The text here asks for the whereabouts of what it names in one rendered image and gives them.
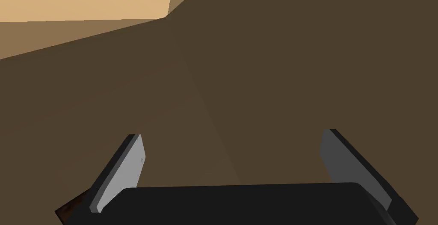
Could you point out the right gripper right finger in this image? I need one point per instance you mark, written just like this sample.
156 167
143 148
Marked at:
352 165

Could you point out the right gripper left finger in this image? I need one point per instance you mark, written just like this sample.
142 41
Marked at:
120 172

